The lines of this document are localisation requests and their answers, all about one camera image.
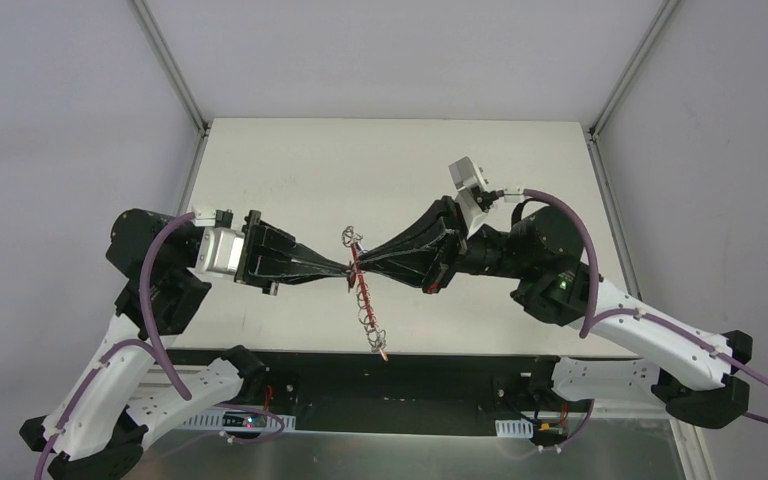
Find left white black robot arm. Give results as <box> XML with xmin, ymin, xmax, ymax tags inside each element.
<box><xmin>20</xmin><ymin>208</ymin><xmax>349</xmax><ymax>479</ymax></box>

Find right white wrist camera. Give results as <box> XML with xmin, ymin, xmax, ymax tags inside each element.
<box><xmin>448</xmin><ymin>156</ymin><xmax>525</xmax><ymax>238</ymax></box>

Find left metal frame post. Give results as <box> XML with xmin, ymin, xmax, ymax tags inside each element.
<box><xmin>128</xmin><ymin>0</ymin><xmax>209</xmax><ymax>137</ymax></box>

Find right metal frame post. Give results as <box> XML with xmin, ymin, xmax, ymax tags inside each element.
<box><xmin>588</xmin><ymin>0</ymin><xmax>684</xmax><ymax>142</ymax></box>

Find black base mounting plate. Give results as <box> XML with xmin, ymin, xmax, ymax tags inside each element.
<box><xmin>178</xmin><ymin>349</ymin><xmax>644</xmax><ymax>439</ymax></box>

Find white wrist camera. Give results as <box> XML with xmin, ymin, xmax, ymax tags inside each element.
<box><xmin>448</xmin><ymin>156</ymin><xmax>525</xmax><ymax>238</ymax></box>
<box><xmin>190</xmin><ymin>205</ymin><xmax>245</xmax><ymax>279</ymax></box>

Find red keyring holder with rings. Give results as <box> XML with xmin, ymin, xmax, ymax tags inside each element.
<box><xmin>341</xmin><ymin>226</ymin><xmax>389</xmax><ymax>362</ymax></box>

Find right white cable duct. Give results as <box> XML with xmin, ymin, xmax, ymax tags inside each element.
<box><xmin>494</xmin><ymin>418</ymin><xmax>534</xmax><ymax>439</ymax></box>

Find metal frame post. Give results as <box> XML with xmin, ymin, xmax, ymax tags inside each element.
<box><xmin>588</xmin><ymin>0</ymin><xmax>684</xmax><ymax>142</ymax></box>
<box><xmin>128</xmin><ymin>0</ymin><xmax>209</xmax><ymax>137</ymax></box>

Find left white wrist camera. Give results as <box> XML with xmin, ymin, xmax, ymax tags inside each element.
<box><xmin>190</xmin><ymin>205</ymin><xmax>245</xmax><ymax>279</ymax></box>

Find left white cable duct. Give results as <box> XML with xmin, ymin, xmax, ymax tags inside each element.
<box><xmin>176</xmin><ymin>408</ymin><xmax>296</xmax><ymax>433</ymax></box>

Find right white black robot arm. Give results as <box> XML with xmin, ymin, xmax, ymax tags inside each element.
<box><xmin>354</xmin><ymin>196</ymin><xmax>752</xmax><ymax>429</ymax></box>

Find white cable duct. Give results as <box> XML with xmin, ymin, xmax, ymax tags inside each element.
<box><xmin>176</xmin><ymin>408</ymin><xmax>296</xmax><ymax>433</ymax></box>
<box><xmin>494</xmin><ymin>418</ymin><xmax>534</xmax><ymax>439</ymax></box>

